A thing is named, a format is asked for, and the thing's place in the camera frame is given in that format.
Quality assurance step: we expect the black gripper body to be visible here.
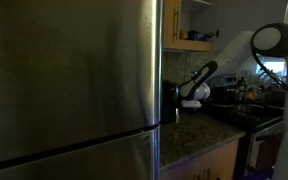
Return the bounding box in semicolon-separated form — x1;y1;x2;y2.
170;86;183;110

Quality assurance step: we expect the wooden upper cabinet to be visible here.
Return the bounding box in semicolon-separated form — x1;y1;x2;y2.
162;0;216;53

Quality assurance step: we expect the yellow item on shelf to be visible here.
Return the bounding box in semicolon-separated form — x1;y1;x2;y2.
179;29;189;41

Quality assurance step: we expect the dark glass oil bottle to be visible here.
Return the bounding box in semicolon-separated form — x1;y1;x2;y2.
236;76;247;102

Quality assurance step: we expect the dark blue item on shelf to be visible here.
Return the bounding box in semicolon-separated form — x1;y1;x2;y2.
187;30;209;42

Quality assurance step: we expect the black kitchen stove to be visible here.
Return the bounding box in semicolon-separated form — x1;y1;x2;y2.
206;74;286;180

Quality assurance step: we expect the closed wooden cabinet door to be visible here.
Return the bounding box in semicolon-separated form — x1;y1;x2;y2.
163;0;183;50

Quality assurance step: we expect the stainless steel fridge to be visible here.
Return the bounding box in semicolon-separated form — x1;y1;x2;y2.
0;0;162;180

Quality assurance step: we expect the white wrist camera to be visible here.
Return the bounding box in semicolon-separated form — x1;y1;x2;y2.
180;99;203;110

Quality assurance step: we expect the short metal door handle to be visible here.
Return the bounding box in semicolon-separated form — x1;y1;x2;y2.
172;5;181;41

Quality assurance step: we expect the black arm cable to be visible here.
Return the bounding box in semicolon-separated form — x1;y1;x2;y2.
250;46;288;105

